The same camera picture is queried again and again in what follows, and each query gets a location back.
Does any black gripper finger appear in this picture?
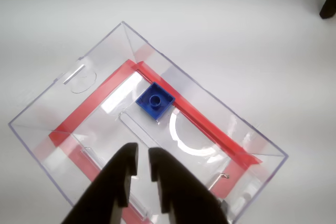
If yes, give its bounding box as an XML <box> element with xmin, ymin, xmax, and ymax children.
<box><xmin>148</xmin><ymin>147</ymin><xmax>228</xmax><ymax>224</ymax></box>
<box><xmin>61</xmin><ymin>142</ymin><xmax>139</xmax><ymax>224</ymax></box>

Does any blue lego brick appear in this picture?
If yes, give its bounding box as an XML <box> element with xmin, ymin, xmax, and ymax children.
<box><xmin>135</xmin><ymin>82</ymin><xmax>176</xmax><ymax>122</ymax></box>

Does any transparent plastic box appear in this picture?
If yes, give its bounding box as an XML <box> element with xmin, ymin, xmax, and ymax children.
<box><xmin>7</xmin><ymin>20</ymin><xmax>290</xmax><ymax>224</ymax></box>

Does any dark stand leg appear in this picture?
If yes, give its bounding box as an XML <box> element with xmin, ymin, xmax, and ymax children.
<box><xmin>319</xmin><ymin>0</ymin><xmax>336</xmax><ymax>20</ymax></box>

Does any red tape frame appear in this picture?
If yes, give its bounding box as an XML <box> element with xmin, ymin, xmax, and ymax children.
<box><xmin>48</xmin><ymin>58</ymin><xmax>264</xmax><ymax>224</ymax></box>

